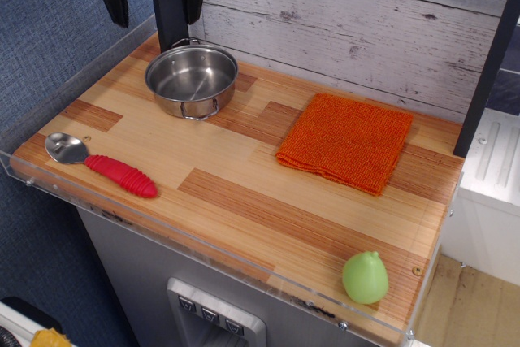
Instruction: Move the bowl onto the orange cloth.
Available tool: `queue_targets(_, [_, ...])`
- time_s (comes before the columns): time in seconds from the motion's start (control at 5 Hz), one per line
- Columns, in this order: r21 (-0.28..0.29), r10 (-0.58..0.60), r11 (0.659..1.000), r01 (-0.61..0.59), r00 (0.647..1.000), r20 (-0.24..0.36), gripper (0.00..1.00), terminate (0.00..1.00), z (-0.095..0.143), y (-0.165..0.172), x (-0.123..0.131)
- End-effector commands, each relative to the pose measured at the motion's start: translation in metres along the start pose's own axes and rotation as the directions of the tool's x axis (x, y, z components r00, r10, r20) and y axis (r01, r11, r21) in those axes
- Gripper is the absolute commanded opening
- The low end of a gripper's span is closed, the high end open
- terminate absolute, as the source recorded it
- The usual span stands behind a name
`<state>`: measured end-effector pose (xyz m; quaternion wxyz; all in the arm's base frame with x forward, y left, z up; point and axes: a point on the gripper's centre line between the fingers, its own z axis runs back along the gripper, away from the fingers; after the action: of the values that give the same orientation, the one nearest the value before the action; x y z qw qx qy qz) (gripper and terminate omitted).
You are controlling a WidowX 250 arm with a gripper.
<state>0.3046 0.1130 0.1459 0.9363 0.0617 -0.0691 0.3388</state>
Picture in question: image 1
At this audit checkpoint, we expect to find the orange knitted cloth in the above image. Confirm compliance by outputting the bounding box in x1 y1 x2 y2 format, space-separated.
275 93 413 196

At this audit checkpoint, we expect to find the clear acrylic table guard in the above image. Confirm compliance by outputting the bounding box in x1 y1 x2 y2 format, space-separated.
12 5 468 345

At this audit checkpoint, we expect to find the silver metal pot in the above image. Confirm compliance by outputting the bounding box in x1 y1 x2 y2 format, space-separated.
145 38 239 121

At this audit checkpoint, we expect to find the silver dispenser button panel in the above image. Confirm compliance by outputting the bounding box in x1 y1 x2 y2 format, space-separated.
167 277 267 346

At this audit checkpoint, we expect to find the dark grey post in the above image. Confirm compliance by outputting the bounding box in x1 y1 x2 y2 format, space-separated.
453 0 519 158
153 0 189 52

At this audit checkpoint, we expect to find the red handled metal spoon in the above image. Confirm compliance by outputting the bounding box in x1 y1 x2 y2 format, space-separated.
45 132 158 198

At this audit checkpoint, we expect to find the grey toy fridge cabinet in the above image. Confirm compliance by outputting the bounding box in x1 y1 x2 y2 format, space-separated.
79 210 371 346

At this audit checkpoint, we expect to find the yellow object at corner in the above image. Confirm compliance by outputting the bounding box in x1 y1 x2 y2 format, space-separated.
29 328 73 347

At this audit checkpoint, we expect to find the green plastic pear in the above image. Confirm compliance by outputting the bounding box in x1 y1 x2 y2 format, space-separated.
342 251 389 305

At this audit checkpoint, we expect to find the dark grey left post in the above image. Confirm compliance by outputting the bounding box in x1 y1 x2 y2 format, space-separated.
153 0 189 52

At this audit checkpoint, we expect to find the white ribbed side counter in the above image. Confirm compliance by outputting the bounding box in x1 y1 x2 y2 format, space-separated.
441 109 519 285

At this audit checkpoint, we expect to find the dark grey right post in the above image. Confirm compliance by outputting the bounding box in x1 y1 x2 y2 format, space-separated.
453 0 519 158

